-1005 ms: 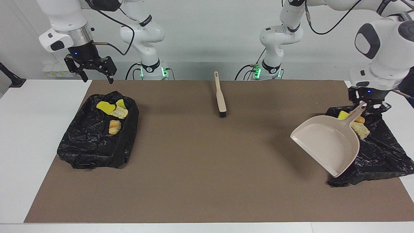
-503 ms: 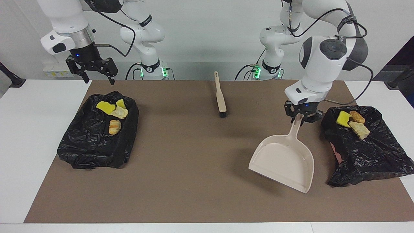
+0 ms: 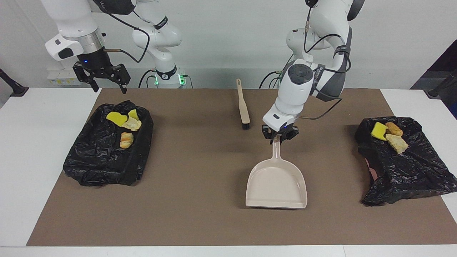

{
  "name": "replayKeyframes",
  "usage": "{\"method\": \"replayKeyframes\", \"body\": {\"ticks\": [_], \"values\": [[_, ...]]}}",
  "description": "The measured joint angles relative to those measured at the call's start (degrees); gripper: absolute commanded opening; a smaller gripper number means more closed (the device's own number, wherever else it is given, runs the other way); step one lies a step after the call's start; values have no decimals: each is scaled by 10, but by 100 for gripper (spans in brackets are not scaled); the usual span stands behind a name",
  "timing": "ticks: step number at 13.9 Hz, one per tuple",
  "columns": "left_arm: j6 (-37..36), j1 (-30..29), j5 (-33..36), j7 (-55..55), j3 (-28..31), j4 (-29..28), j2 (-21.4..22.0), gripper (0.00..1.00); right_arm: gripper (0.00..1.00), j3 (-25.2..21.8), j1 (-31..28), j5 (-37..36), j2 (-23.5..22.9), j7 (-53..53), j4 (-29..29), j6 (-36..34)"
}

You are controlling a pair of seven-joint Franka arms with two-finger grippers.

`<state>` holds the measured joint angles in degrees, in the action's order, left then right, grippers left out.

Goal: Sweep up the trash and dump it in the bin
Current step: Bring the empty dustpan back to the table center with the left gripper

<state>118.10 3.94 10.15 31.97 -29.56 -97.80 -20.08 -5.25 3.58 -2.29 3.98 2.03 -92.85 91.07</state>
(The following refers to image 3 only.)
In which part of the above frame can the orange striped croissant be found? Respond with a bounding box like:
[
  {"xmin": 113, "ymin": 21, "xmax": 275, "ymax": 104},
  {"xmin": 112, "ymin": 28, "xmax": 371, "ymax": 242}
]
[{"xmin": 120, "ymin": 132, "xmax": 134, "ymax": 149}]

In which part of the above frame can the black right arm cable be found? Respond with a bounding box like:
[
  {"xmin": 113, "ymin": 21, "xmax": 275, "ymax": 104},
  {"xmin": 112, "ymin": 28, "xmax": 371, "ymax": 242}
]
[{"xmin": 93, "ymin": 0, "xmax": 150, "ymax": 63}]

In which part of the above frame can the beige plastic dustpan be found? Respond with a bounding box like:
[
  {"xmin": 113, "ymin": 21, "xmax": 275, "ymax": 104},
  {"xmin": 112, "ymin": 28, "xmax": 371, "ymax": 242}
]
[{"xmin": 245, "ymin": 137, "xmax": 308, "ymax": 209}]

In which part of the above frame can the dark background panel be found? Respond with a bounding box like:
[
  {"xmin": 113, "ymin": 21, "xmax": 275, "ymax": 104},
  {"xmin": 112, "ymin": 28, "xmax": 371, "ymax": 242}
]
[{"xmin": 411, "ymin": 39, "xmax": 457, "ymax": 120}]

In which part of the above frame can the white socket box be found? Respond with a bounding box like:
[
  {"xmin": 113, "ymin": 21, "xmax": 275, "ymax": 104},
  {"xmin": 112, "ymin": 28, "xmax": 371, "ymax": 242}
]
[{"xmin": 46, "ymin": 68, "xmax": 86, "ymax": 86}]

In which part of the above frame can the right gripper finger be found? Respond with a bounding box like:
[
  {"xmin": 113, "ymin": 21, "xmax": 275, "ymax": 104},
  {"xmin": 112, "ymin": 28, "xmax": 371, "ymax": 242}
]
[
  {"xmin": 109, "ymin": 64, "xmax": 130, "ymax": 94},
  {"xmin": 73, "ymin": 64, "xmax": 100, "ymax": 92}
]

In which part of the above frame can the black left base cable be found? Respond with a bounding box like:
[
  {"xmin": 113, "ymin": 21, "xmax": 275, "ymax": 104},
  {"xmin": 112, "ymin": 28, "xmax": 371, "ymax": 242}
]
[{"xmin": 259, "ymin": 54, "xmax": 295, "ymax": 89}]

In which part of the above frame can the brown bread roll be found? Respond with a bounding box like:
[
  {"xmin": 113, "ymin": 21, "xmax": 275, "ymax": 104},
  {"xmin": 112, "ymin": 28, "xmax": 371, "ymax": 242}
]
[{"xmin": 385, "ymin": 122, "xmax": 403, "ymax": 137}]

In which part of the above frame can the beige hand brush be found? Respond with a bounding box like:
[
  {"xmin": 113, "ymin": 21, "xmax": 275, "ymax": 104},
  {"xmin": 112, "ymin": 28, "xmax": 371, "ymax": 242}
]
[{"xmin": 236, "ymin": 79, "xmax": 251, "ymax": 130}]

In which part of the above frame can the yellow green sponge piece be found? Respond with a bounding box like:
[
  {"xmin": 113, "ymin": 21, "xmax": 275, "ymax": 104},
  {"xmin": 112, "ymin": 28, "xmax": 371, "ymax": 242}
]
[{"xmin": 371, "ymin": 122, "xmax": 389, "ymax": 141}]

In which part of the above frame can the black base cable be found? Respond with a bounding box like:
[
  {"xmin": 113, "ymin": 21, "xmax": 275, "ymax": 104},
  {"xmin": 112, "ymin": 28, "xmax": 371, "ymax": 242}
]
[
  {"xmin": 138, "ymin": 70, "xmax": 158, "ymax": 89},
  {"xmin": 259, "ymin": 54, "xmax": 295, "ymax": 89}
]

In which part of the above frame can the brown table mat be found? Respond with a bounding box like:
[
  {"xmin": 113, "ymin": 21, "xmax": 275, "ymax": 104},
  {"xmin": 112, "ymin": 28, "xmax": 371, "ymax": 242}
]
[{"xmin": 27, "ymin": 88, "xmax": 457, "ymax": 247}]

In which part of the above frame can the black trash bag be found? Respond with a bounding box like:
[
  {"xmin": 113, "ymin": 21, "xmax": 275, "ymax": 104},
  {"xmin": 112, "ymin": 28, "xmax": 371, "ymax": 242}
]
[
  {"xmin": 354, "ymin": 116, "xmax": 457, "ymax": 207},
  {"xmin": 63, "ymin": 100, "xmax": 154, "ymax": 187}
]

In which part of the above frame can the pale bread chunk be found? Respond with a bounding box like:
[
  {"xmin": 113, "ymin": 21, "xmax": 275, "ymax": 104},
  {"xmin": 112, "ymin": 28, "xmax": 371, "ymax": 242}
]
[
  {"xmin": 385, "ymin": 133, "xmax": 409, "ymax": 154},
  {"xmin": 122, "ymin": 117, "xmax": 142, "ymax": 131}
]

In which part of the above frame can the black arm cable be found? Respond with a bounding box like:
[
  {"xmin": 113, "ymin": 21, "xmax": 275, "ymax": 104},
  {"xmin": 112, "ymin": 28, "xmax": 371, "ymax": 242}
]
[
  {"xmin": 93, "ymin": 0, "xmax": 150, "ymax": 63},
  {"xmin": 296, "ymin": 0, "xmax": 352, "ymax": 120}
]

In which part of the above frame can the black stand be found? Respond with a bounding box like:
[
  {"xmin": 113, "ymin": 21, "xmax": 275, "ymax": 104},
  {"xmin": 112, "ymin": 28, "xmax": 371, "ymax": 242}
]
[
  {"xmin": 427, "ymin": 70, "xmax": 457, "ymax": 99},
  {"xmin": 0, "ymin": 68, "xmax": 29, "ymax": 97}
]

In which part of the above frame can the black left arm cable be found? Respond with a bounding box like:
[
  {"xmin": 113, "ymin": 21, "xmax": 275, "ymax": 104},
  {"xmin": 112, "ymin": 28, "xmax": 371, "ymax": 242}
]
[{"xmin": 296, "ymin": 0, "xmax": 352, "ymax": 120}]

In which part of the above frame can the black right base cable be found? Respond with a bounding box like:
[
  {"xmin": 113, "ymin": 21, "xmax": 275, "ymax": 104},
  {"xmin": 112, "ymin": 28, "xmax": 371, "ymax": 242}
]
[{"xmin": 138, "ymin": 70, "xmax": 158, "ymax": 89}]

